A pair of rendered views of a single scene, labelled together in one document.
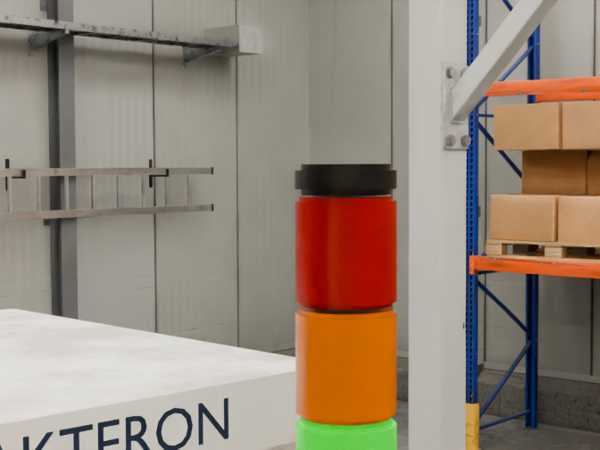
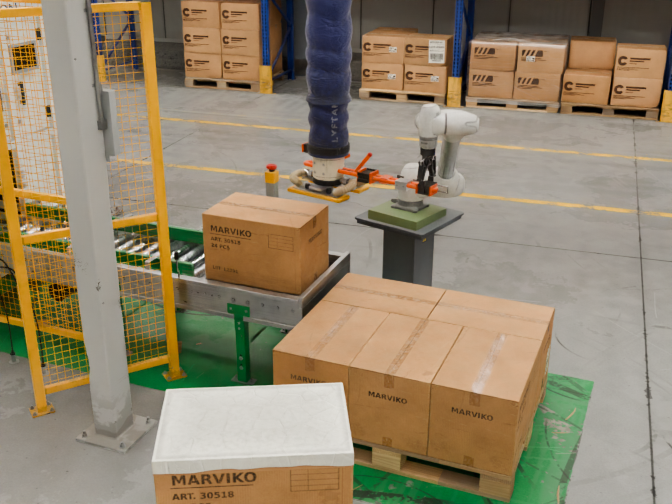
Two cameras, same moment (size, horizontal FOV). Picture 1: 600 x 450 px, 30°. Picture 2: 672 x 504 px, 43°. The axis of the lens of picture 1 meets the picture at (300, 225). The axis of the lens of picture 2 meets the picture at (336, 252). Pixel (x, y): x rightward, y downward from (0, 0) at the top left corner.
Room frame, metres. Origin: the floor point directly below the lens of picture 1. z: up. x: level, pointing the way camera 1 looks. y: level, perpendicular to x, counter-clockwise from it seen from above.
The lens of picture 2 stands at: (-4.06, 0.50, 2.56)
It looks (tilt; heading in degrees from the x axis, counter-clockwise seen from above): 23 degrees down; 336
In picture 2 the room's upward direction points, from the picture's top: straight up
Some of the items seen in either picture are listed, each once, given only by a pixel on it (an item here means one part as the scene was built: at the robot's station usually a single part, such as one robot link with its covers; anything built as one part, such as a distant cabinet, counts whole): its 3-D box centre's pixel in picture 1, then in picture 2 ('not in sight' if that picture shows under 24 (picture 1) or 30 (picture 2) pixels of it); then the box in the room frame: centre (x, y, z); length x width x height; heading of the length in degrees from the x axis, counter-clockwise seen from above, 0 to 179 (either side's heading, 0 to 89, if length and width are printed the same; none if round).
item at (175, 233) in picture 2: not in sight; (127, 222); (1.22, -0.33, 0.60); 1.60 x 0.10 x 0.09; 44
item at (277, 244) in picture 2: not in sight; (267, 241); (0.19, -0.94, 0.75); 0.60 x 0.40 x 0.40; 44
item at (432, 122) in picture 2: not in sight; (432, 119); (-0.59, -1.53, 1.58); 0.13 x 0.11 x 0.16; 63
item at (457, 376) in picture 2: not in sight; (419, 361); (-0.74, -1.44, 0.34); 1.20 x 1.00 x 0.40; 44
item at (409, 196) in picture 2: not in sight; (413, 181); (0.26, -1.92, 0.97); 0.18 x 0.16 x 0.22; 62
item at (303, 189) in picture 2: not in sight; (318, 190); (-0.13, -1.13, 1.13); 0.34 x 0.10 x 0.05; 32
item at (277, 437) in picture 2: not in sight; (256, 470); (-1.87, -0.18, 0.82); 0.60 x 0.40 x 0.40; 71
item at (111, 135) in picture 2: not in sight; (97, 121); (-0.16, -0.02, 1.62); 0.20 x 0.05 x 0.30; 44
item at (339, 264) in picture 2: not in sight; (325, 278); (-0.06, -1.20, 0.58); 0.70 x 0.03 x 0.06; 134
